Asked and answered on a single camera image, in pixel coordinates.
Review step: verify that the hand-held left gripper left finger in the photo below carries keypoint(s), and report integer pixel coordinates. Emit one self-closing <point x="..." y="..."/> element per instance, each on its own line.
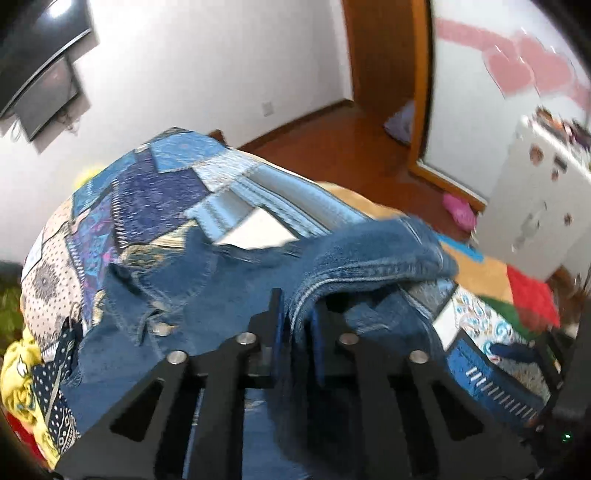
<point x="278" y="332"/>

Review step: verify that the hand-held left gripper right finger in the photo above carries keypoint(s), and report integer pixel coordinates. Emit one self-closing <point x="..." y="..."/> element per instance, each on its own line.
<point x="316" y="344"/>

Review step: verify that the blue denim jacket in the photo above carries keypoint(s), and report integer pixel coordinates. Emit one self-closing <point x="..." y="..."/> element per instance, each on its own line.
<point x="207" y="286"/>

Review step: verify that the green cloth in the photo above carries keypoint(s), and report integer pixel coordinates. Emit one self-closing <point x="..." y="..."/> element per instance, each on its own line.
<point x="505" y="316"/>

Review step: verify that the red cloth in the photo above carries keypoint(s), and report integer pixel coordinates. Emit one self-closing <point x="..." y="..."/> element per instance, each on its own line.
<point x="531" y="295"/>

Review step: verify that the blue patchwork bedspread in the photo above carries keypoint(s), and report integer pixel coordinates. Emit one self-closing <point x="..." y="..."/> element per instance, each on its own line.
<point x="152" y="194"/>

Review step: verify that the pink slipper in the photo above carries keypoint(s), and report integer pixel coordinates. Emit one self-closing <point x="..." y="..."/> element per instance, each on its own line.
<point x="458" y="212"/>

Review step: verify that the white cabinet with stickers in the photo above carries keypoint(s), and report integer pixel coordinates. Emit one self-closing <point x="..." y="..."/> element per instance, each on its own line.
<point x="531" y="198"/>

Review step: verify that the lavender cloth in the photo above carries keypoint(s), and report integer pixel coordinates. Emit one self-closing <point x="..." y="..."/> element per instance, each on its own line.
<point x="400" y="123"/>

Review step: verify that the yellow soft cushion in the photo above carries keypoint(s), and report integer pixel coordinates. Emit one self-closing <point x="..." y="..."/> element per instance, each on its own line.
<point x="87" y="175"/>

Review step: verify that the yellow printed blanket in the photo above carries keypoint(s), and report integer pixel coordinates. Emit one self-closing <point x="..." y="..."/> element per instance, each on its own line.
<point x="18" y="369"/>

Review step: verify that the green patterned stool cover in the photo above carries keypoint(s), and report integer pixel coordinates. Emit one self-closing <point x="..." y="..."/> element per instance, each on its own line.
<point x="10" y="318"/>

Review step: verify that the white sliding door pink hearts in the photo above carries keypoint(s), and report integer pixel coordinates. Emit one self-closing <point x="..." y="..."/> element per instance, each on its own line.
<point x="466" y="115"/>

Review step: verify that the wooden wardrobe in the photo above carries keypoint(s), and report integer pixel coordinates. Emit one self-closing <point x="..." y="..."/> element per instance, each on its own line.
<point x="383" y="50"/>

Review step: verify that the white wall socket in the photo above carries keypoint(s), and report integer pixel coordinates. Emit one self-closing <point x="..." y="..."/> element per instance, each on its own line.
<point x="268" y="108"/>

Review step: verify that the small black wall monitor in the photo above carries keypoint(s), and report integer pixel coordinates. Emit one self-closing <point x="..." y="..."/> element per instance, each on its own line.
<point x="51" y="99"/>

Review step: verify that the black wall television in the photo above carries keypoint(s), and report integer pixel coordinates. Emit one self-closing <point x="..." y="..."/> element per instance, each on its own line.
<point x="32" y="41"/>

